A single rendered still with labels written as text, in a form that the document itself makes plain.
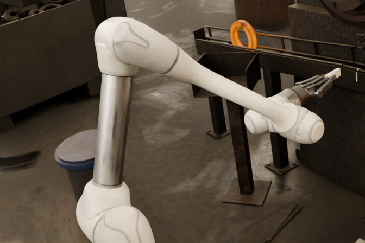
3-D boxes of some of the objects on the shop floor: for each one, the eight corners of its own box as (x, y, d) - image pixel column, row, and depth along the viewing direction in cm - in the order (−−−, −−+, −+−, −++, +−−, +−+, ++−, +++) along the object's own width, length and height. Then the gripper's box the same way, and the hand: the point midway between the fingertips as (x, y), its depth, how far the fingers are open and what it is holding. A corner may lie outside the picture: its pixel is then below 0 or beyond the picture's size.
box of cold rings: (69, 65, 482) (44, -19, 448) (113, 87, 419) (88, -10, 384) (-42, 109, 433) (-80, 18, 398) (-11, 140, 370) (-52, 35, 335)
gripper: (282, 102, 196) (327, 76, 205) (307, 113, 185) (353, 84, 194) (279, 85, 192) (325, 58, 201) (304, 95, 182) (352, 66, 191)
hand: (333, 75), depth 196 cm, fingers closed
